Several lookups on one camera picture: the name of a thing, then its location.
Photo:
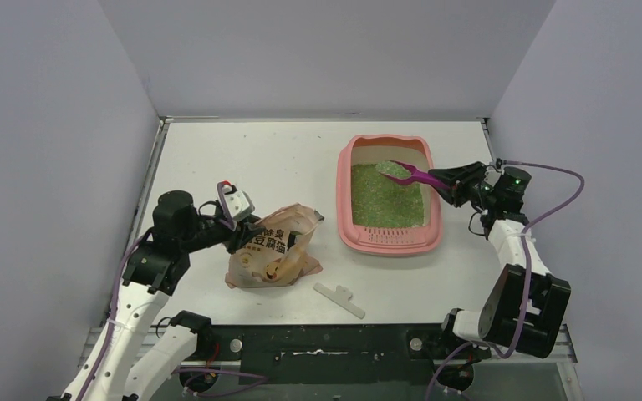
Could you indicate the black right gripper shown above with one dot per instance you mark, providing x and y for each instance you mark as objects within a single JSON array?
[{"x": 462, "y": 182}]

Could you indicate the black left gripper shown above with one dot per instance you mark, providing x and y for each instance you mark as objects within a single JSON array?
[{"x": 241, "y": 234}]

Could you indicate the purple litter scoop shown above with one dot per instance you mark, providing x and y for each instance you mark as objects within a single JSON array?
[{"x": 405, "y": 174}]

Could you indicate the beige cat litter bag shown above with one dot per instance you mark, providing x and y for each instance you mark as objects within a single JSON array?
[{"x": 279, "y": 256}]

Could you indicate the white bag clip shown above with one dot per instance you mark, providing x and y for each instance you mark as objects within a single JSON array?
[{"x": 342, "y": 297}]

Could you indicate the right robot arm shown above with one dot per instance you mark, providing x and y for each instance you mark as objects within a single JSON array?
[{"x": 525, "y": 309}]

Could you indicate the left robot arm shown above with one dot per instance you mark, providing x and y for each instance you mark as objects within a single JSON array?
[{"x": 147, "y": 278}]

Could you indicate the pink litter box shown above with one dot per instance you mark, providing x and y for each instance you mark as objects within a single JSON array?
[{"x": 410, "y": 241}]

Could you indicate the green cat litter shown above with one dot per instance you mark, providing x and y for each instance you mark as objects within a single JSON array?
[{"x": 380, "y": 202}]

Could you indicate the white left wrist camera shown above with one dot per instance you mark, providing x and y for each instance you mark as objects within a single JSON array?
[{"x": 236, "y": 204}]

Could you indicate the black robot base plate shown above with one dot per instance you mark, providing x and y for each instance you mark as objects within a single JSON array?
[{"x": 329, "y": 354}]

